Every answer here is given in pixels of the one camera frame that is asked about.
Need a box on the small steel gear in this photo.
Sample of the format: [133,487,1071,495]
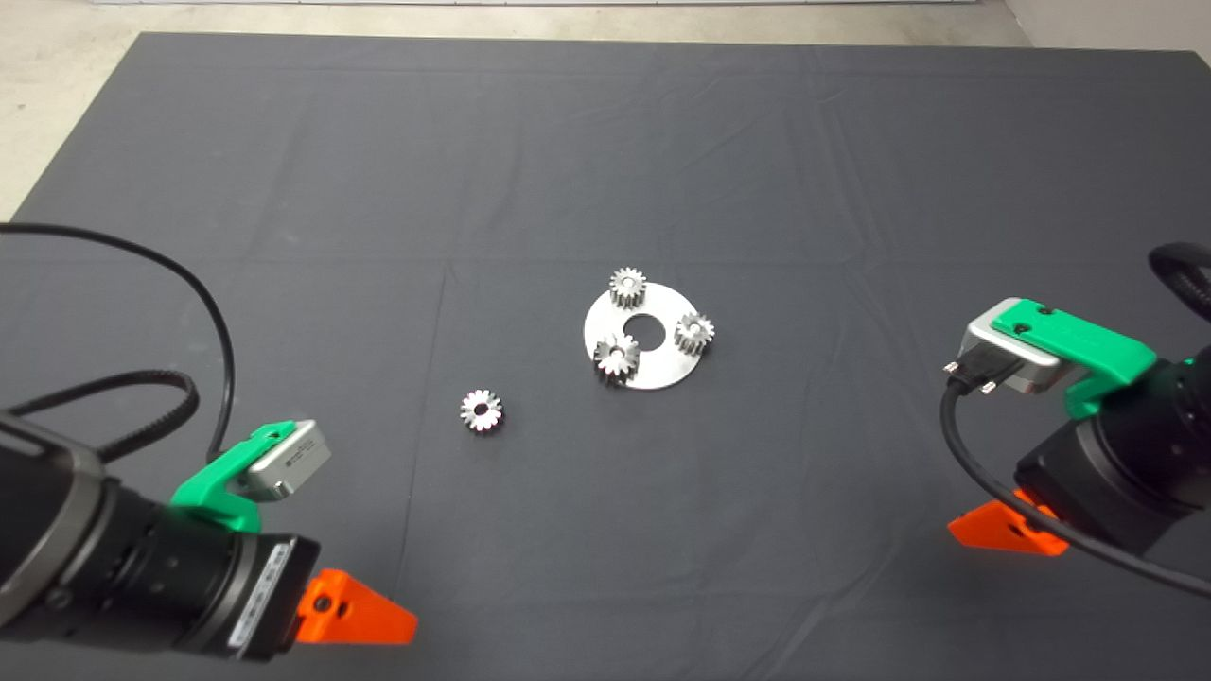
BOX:
[460,389,505,434]
[674,312,716,358]
[608,268,648,310]

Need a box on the silver right camera box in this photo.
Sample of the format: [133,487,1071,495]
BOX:
[965,310,1065,395]

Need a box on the silver camera box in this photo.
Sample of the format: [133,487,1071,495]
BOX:
[232,420,332,500]
[965,310,1065,395]

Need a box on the silver left camera box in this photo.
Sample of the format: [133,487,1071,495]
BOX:
[232,420,332,500]

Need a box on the green left camera mount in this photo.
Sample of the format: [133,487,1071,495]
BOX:
[170,422,318,533]

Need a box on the braided black cable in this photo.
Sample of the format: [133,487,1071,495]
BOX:
[0,371,200,464]
[1149,241,1211,323]

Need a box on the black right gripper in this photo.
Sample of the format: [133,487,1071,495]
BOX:
[948,421,1193,557]

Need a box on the braided black left cable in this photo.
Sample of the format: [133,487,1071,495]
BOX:
[0,371,200,464]

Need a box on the dark grey table cloth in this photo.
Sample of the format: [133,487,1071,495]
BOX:
[0,31,1211,681]

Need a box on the green right camera mount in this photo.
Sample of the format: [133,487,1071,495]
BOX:
[989,299,1157,419]

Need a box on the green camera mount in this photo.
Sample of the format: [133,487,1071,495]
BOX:
[989,299,1157,419]
[170,422,318,533]

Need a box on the braided black right cable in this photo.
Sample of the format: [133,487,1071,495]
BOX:
[1149,241,1211,323]

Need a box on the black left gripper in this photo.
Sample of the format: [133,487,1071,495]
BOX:
[178,530,418,663]

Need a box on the round metal plate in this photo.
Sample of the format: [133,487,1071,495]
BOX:
[583,281,712,392]

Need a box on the larger steel gear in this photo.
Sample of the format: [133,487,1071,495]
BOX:
[593,333,641,387]

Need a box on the thin black left cable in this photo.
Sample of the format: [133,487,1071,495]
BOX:
[0,222,237,464]

